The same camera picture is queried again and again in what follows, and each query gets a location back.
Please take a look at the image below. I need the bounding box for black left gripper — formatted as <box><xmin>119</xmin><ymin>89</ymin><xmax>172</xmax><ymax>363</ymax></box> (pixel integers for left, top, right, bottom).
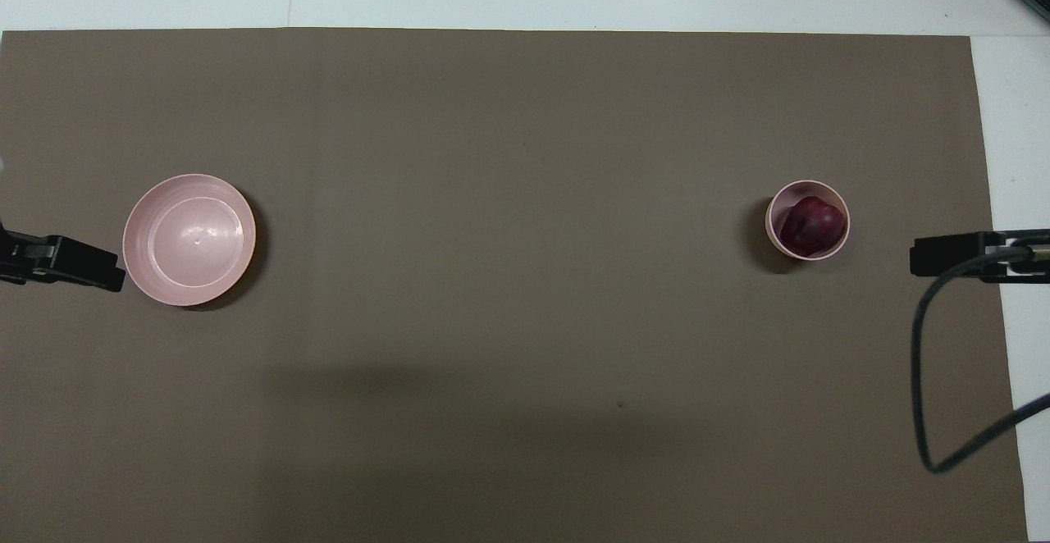
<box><xmin>0</xmin><ymin>223</ymin><xmax>126</xmax><ymax>294</ymax></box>

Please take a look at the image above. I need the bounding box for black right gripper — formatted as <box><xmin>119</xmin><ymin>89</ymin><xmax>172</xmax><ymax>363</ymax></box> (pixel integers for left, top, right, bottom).
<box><xmin>909</xmin><ymin>230</ymin><xmax>1050</xmax><ymax>284</ymax></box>

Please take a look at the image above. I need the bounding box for dark red apple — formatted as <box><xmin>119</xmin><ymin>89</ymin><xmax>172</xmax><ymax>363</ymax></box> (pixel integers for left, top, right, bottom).
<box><xmin>778</xmin><ymin>195</ymin><xmax>846</xmax><ymax>257</ymax></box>

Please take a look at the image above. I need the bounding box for pink plate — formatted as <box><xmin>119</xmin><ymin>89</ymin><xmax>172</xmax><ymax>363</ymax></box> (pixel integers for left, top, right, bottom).
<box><xmin>123</xmin><ymin>174</ymin><xmax>257</xmax><ymax>308</ymax></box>

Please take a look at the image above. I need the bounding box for pink bowl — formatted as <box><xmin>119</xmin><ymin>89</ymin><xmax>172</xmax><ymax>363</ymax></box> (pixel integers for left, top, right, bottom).
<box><xmin>765</xmin><ymin>180</ymin><xmax>851</xmax><ymax>262</ymax></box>

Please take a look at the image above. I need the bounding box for brown table mat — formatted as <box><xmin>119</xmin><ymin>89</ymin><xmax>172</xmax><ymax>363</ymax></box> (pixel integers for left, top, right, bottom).
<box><xmin>0</xmin><ymin>28</ymin><xmax>1028</xmax><ymax>543</ymax></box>

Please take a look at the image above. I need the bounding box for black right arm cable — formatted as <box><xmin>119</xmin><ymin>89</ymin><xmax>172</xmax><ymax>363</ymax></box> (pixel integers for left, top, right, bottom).
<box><xmin>911</xmin><ymin>248</ymin><xmax>1050</xmax><ymax>474</ymax></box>

